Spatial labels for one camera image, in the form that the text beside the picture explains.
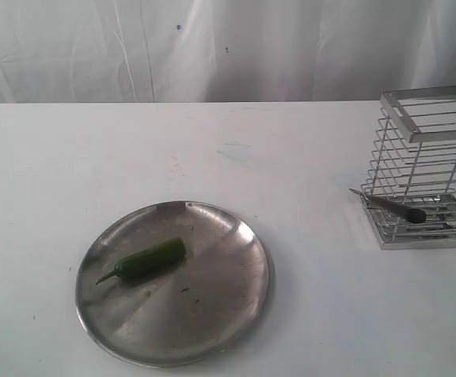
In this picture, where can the white backdrop curtain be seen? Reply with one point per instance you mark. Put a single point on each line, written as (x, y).
(199, 51)

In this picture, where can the green chili pepper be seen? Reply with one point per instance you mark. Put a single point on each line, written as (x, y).
(162, 255)

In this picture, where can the round steel plate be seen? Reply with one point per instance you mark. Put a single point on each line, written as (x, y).
(185, 311)

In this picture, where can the black handled knife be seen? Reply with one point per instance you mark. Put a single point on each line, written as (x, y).
(412, 215)

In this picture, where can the steel wire utensil rack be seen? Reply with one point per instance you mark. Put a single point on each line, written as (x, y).
(414, 162)

